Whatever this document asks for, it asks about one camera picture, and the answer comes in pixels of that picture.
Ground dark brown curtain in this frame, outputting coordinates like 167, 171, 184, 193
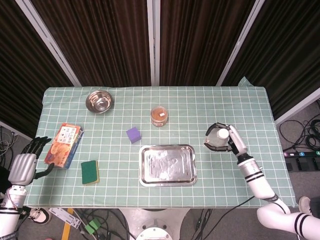
30, 0, 152, 88
0, 0, 74, 137
221, 0, 320, 121
159, 0, 256, 87

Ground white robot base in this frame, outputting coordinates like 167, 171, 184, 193
119, 208, 191, 240

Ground metal tray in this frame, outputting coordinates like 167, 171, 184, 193
138, 144, 198, 187

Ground black cable with connector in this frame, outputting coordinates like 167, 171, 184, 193
193, 208, 214, 237

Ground purple foam cube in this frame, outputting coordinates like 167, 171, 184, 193
126, 126, 142, 145

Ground white printed label strip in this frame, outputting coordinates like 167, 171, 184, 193
47, 207, 80, 228

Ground black cable bundle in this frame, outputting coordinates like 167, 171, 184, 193
278, 99, 320, 152

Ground glass jar orange lid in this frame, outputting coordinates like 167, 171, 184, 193
150, 105, 168, 128

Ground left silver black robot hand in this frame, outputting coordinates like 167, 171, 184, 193
8, 136, 56, 186

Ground long black cable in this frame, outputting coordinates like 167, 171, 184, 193
219, 195, 256, 240

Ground green checked tablecloth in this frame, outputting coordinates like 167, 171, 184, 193
24, 76, 297, 210

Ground orange blue cookie box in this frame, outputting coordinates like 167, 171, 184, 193
44, 122, 85, 169

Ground white black sneaker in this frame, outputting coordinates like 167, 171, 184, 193
26, 206, 52, 225

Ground white partition frame bar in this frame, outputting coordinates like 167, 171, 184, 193
274, 93, 320, 126

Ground white partition frame post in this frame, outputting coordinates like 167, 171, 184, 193
215, 0, 266, 87
14, 0, 83, 87
146, 0, 161, 87

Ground green plastic block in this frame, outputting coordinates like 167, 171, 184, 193
84, 218, 101, 235

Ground stainless steel bowl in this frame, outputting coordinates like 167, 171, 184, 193
85, 90, 114, 115

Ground light pink shoe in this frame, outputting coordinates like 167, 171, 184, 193
298, 196, 312, 216

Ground clear plastic bottle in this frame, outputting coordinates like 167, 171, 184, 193
204, 127, 230, 148

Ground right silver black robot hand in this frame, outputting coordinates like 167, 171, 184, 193
203, 122, 248, 157

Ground green yellow sponge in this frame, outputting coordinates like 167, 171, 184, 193
80, 160, 100, 186

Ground tangled floor cables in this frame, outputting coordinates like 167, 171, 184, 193
73, 208, 137, 240

